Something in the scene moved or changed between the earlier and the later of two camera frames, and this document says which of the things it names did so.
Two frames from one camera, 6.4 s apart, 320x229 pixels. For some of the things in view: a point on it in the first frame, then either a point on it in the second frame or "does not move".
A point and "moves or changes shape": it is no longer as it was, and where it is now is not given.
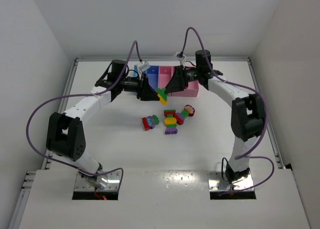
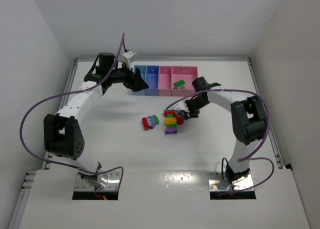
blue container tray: [153, 75] does not move
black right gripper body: [182, 78] → [191, 109]
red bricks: [179, 120] does not move
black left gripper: [144, 87] → [131, 79]
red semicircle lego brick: [166, 113] does not move
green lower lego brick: [172, 126] does not move
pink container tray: [165, 73] does not move
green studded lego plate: [161, 91] moves or changes shape
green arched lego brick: [156, 121] does not move
